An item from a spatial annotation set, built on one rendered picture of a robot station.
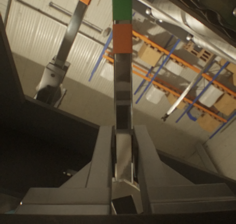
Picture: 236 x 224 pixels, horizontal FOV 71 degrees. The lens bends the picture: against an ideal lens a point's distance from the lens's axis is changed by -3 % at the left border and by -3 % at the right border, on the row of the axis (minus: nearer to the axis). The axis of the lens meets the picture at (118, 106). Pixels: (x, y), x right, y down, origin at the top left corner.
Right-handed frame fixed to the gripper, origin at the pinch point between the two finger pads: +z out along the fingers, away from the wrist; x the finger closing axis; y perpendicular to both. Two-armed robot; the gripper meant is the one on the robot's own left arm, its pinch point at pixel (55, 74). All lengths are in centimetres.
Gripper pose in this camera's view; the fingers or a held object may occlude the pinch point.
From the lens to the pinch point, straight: 28.1
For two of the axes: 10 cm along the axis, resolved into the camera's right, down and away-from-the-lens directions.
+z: 5.0, -5.8, -6.4
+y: -8.6, -4.4, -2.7
